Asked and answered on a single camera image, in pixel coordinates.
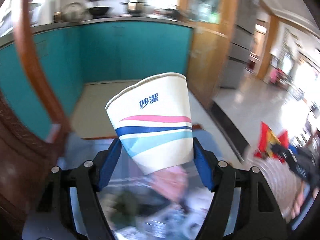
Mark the white striped paper cup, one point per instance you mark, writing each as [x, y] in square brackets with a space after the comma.
[152, 119]

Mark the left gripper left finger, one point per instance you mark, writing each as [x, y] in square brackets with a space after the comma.
[54, 208]

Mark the pink plastic bag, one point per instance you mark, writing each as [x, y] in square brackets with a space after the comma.
[170, 182]

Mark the blue striped towel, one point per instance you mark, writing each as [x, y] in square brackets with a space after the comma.
[131, 207]

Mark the teal kitchen cabinets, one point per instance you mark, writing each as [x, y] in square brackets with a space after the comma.
[87, 64]

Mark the wooden glass sliding door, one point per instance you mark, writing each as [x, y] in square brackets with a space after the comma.
[208, 53]

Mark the black wok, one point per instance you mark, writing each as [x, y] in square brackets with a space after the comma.
[99, 11]

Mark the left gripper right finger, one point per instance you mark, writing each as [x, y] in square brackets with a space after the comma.
[258, 217]

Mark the silver refrigerator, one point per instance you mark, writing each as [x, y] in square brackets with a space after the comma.
[241, 44]

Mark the steel cooking pot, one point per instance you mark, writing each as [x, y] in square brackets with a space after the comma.
[135, 8]

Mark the wooden chair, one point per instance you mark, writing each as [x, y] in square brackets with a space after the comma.
[34, 126]

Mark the white basket with plastic liner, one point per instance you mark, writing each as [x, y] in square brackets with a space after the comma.
[284, 184]

